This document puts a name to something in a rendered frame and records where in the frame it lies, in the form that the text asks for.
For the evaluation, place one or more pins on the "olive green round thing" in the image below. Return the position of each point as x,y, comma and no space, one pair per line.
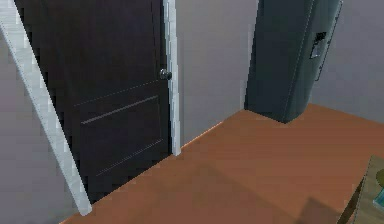
380,176

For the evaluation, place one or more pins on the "dark grey fridge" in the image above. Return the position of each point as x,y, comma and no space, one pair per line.
283,60

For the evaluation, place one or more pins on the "round metal door knob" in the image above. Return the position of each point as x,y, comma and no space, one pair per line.
165,74

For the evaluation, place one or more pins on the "dark brown room door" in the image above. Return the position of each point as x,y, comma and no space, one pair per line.
113,83

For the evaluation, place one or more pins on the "pale blue dish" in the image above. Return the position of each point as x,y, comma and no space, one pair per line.
379,200

